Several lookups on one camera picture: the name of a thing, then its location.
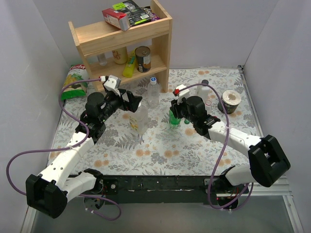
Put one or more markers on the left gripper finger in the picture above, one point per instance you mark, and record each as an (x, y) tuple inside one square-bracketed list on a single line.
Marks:
[(132, 107), (133, 99)]

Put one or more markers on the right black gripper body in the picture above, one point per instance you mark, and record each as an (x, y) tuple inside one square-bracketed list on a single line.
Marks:
[(175, 109)]

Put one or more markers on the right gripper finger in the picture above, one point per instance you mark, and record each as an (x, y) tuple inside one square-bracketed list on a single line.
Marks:
[(175, 104), (174, 115)]

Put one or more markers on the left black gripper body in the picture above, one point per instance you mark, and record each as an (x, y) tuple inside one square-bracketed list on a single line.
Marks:
[(125, 100)]

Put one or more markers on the green plastic bottle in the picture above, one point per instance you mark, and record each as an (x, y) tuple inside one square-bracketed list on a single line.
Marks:
[(173, 121)]

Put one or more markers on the clear bottle blue white cap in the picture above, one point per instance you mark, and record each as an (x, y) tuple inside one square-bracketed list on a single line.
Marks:
[(153, 92)]

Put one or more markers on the clear bottle red label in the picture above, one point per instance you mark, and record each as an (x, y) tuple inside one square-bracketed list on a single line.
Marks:
[(208, 105)]

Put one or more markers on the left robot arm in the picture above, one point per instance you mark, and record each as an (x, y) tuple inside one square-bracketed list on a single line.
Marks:
[(73, 145)]

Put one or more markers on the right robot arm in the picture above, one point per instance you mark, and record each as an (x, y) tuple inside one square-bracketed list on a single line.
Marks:
[(267, 160)]

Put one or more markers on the square clear bottle white cap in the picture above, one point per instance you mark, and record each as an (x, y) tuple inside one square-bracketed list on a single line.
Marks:
[(139, 119)]

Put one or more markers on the white bottle black cap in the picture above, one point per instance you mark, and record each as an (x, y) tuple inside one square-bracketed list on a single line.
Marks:
[(203, 92)]

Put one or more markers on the yellow bottle on shelf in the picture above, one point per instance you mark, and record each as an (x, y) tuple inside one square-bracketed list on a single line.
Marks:
[(130, 65)]

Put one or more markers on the small clear bottle on shelf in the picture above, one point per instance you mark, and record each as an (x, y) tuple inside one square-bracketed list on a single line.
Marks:
[(102, 59)]

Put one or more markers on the floral table mat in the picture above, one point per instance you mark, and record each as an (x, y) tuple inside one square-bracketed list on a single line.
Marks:
[(163, 150)]

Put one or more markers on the tin can on shelf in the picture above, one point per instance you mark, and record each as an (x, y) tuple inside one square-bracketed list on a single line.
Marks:
[(143, 57)]

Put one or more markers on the green chips bag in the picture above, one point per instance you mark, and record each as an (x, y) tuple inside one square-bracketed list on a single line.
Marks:
[(76, 73)]

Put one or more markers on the wooden two-tier shelf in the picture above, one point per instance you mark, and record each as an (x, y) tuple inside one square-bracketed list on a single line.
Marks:
[(97, 38)]

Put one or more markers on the red white carton box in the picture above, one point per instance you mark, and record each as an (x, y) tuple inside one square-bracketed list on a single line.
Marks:
[(117, 19)]

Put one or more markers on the black green box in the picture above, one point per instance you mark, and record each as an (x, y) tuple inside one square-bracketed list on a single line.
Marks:
[(136, 15)]

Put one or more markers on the purple snack packet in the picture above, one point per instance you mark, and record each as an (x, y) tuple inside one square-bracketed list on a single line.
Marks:
[(150, 13)]

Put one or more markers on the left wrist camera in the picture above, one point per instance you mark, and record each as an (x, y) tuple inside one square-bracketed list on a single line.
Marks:
[(111, 83)]

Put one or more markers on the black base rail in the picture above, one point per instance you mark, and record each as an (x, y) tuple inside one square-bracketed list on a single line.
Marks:
[(158, 189)]

